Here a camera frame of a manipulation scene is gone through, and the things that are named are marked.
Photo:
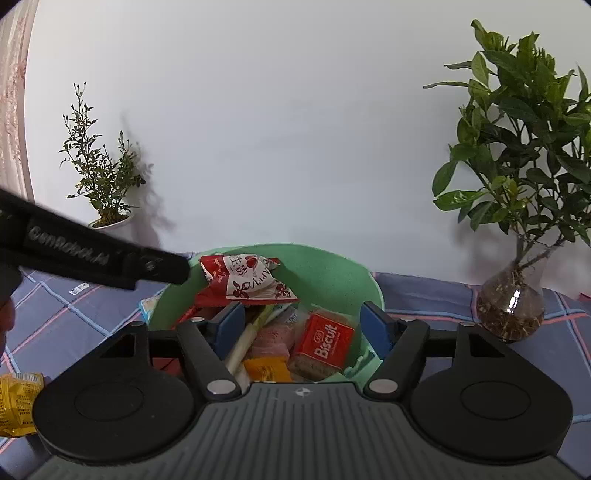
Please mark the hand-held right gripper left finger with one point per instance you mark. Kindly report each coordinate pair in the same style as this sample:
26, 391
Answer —
231, 323

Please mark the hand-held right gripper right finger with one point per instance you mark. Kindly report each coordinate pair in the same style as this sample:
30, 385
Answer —
374, 327

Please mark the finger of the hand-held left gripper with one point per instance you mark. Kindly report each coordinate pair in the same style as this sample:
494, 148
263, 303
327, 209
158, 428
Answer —
161, 267

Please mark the cream and green snack packet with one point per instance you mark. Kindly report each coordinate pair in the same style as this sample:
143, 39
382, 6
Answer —
244, 344

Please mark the red and white snack packet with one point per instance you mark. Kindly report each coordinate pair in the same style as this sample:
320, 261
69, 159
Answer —
244, 281

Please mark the pale pink snack packet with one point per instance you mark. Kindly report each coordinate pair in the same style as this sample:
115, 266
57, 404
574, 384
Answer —
272, 344

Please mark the red biscuit packet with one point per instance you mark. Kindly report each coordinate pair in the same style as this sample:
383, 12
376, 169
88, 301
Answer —
323, 344

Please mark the orange snack packet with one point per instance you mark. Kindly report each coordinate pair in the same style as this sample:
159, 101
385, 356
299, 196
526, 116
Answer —
265, 369

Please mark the green plastic bowl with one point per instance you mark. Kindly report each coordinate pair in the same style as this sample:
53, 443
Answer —
332, 277

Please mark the yellow snack packet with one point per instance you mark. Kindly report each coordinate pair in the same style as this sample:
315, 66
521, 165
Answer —
18, 401

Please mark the person's left forearm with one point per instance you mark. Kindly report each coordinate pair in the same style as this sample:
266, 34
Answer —
5, 327

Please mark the small blue snack packet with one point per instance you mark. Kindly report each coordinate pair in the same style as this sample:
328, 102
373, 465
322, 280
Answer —
148, 308

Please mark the small white cloth tag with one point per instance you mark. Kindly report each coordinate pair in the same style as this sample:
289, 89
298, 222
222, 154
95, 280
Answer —
79, 290

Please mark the blue checked tablecloth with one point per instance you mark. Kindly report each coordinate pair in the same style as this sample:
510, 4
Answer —
415, 295

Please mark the small-leaved potted plant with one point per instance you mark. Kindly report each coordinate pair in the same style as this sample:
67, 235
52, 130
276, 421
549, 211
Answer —
111, 219

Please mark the leafy plant in glass vase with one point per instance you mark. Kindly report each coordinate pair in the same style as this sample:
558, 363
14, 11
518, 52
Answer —
508, 314

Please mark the pink patterned curtain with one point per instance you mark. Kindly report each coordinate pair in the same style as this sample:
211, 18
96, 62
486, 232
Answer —
14, 115

